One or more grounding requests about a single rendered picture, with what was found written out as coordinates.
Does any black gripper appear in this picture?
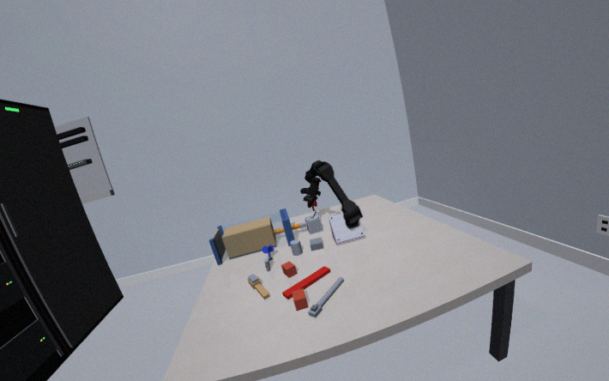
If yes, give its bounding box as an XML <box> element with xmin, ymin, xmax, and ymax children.
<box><xmin>304</xmin><ymin>186</ymin><xmax>321</xmax><ymax>208</ymax></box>

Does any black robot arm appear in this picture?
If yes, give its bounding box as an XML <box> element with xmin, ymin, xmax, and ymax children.
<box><xmin>304</xmin><ymin>160</ymin><xmax>363</xmax><ymax>229</ymax></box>

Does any grey cylinder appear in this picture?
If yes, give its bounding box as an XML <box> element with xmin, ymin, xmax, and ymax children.
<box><xmin>290</xmin><ymin>240</ymin><xmax>303</xmax><ymax>256</ymax></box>

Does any red flat bar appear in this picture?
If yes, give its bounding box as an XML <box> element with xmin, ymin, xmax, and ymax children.
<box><xmin>283</xmin><ymin>266</ymin><xmax>330</xmax><ymax>299</ymax></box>

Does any reddish-brown block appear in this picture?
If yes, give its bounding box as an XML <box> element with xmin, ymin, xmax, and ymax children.
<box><xmin>281</xmin><ymin>262</ymin><xmax>297</xmax><ymax>278</ymax></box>
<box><xmin>292</xmin><ymin>288</ymin><xmax>309</xmax><ymax>311</ymax></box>

